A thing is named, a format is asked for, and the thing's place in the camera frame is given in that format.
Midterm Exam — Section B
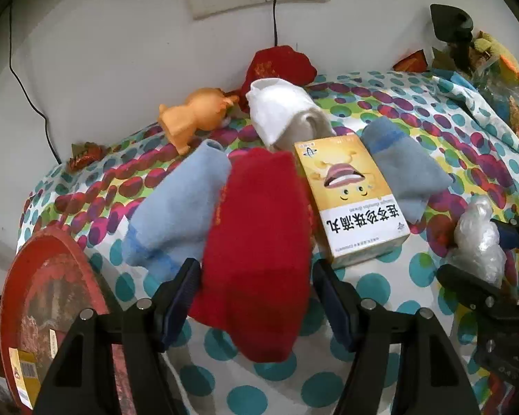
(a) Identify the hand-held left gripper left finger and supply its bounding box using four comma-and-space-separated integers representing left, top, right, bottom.
34, 258, 202, 415

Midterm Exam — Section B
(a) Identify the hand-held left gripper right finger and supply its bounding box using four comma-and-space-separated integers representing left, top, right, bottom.
312, 260, 481, 415

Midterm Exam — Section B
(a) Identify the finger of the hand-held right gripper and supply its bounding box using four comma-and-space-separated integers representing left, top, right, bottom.
491, 208, 519, 264
437, 264, 519, 316

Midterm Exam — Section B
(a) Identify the clear plastic bag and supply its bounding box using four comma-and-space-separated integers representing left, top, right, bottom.
453, 196, 507, 288

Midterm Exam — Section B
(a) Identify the red sock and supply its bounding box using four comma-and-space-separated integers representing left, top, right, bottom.
188, 147, 314, 364

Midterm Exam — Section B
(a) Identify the yellow medicine box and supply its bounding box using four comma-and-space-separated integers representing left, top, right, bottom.
294, 135, 411, 269
8, 346, 42, 411

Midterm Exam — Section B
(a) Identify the grey-blue sock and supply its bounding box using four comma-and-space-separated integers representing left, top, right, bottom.
361, 120, 454, 225

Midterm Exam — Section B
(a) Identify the red round tray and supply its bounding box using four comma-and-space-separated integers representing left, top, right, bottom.
0, 227, 130, 413

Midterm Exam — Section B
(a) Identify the light blue sock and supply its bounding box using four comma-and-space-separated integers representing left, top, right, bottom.
121, 139, 232, 279

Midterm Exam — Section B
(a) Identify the dotted colourful tablecloth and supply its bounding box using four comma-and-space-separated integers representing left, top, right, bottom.
15, 69, 519, 415

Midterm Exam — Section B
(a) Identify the colourful clutter pile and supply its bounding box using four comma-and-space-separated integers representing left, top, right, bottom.
467, 30, 519, 152

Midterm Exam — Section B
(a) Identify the red candy wrapper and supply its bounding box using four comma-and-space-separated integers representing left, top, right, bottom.
67, 142, 111, 171

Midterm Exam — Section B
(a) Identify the orange toy pig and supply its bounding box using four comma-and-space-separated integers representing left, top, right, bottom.
158, 87, 236, 155

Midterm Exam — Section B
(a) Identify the white and beige sock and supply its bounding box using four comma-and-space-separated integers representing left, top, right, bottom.
246, 78, 338, 148

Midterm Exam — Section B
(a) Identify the black clamp stand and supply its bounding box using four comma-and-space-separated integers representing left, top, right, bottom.
430, 3, 476, 72

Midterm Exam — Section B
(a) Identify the red cloth pouch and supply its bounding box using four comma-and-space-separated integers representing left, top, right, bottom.
241, 45, 318, 100

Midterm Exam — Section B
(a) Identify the black cable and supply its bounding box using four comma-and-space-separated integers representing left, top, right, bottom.
9, 2, 63, 165
270, 0, 280, 48

